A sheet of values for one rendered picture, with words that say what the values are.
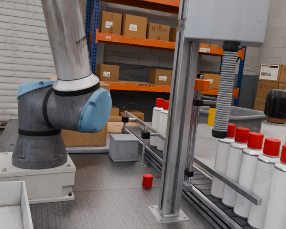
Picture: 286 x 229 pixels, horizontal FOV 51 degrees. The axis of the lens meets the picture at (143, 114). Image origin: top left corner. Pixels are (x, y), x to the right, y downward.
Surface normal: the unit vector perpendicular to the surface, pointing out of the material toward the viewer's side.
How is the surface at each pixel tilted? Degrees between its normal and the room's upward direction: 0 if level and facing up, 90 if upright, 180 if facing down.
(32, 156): 71
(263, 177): 90
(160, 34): 90
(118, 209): 0
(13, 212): 3
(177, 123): 90
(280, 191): 90
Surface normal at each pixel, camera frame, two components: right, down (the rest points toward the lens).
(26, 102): -0.37, 0.08
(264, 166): -0.61, 0.07
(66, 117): -0.40, 0.42
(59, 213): 0.09, -0.98
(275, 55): -0.92, -0.02
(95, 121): 0.91, 0.22
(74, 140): 0.32, 0.18
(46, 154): 0.53, -0.16
